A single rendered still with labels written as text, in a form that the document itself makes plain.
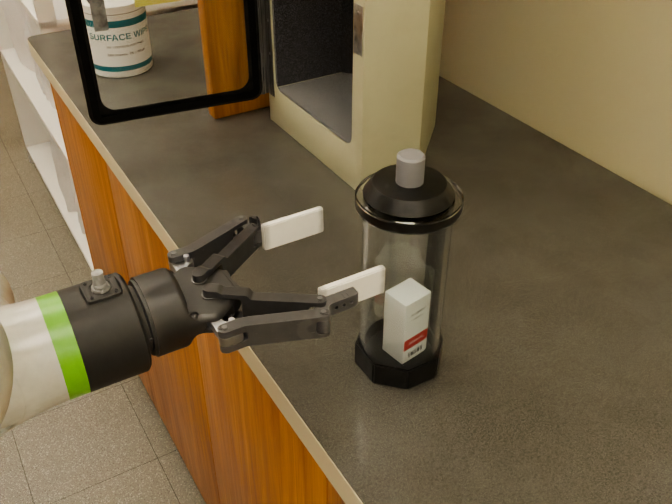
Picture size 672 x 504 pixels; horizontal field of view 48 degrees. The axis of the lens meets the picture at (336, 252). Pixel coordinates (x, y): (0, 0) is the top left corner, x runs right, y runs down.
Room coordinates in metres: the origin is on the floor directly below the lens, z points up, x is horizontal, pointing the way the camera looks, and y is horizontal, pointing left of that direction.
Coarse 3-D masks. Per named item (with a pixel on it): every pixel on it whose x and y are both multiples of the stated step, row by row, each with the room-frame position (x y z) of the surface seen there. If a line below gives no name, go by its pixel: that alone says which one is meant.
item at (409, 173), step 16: (400, 160) 0.63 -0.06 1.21; (416, 160) 0.63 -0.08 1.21; (384, 176) 0.65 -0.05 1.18; (400, 176) 0.63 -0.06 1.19; (416, 176) 0.63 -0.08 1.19; (432, 176) 0.65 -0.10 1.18; (368, 192) 0.63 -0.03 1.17; (384, 192) 0.62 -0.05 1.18; (400, 192) 0.62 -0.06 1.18; (416, 192) 0.62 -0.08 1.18; (432, 192) 0.62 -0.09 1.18; (448, 192) 0.63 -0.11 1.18; (384, 208) 0.61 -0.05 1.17; (400, 208) 0.60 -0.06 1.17; (416, 208) 0.60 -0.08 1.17; (432, 208) 0.60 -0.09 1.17
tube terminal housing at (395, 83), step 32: (384, 0) 1.03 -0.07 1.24; (416, 0) 1.05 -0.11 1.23; (384, 32) 1.03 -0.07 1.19; (416, 32) 1.05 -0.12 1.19; (384, 64) 1.03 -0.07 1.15; (416, 64) 1.06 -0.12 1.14; (352, 96) 1.03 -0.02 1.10; (384, 96) 1.03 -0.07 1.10; (416, 96) 1.06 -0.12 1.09; (288, 128) 1.22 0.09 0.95; (320, 128) 1.12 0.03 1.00; (352, 128) 1.03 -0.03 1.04; (384, 128) 1.03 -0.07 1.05; (416, 128) 1.06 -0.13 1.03; (320, 160) 1.12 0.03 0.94; (352, 160) 1.03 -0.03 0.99; (384, 160) 1.03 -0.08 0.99
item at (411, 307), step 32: (416, 224) 0.59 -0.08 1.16; (384, 256) 0.60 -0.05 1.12; (416, 256) 0.60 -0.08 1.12; (448, 256) 0.63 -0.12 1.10; (384, 288) 0.60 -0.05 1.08; (416, 288) 0.60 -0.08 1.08; (384, 320) 0.60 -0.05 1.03; (416, 320) 0.60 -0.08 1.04; (384, 352) 0.60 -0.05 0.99; (416, 352) 0.60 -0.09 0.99
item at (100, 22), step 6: (90, 0) 1.15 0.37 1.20; (96, 0) 1.15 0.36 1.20; (102, 0) 1.15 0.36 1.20; (90, 6) 1.15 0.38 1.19; (96, 6) 1.15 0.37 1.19; (102, 6) 1.15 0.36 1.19; (96, 12) 1.15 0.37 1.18; (102, 12) 1.15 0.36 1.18; (96, 18) 1.15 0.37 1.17; (102, 18) 1.15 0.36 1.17; (96, 24) 1.15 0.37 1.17; (102, 24) 1.15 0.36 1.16; (96, 30) 1.15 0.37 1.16; (102, 30) 1.15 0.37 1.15
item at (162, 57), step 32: (64, 0) 1.15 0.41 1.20; (128, 0) 1.18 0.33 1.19; (160, 0) 1.20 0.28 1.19; (192, 0) 1.22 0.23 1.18; (224, 0) 1.24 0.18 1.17; (96, 32) 1.16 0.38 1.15; (128, 32) 1.18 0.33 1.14; (160, 32) 1.20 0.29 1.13; (192, 32) 1.22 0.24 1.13; (224, 32) 1.24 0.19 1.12; (96, 64) 1.16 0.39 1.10; (128, 64) 1.18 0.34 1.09; (160, 64) 1.20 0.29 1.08; (192, 64) 1.22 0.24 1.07; (224, 64) 1.24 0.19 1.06; (128, 96) 1.17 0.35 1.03; (160, 96) 1.20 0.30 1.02; (192, 96) 1.22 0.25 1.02
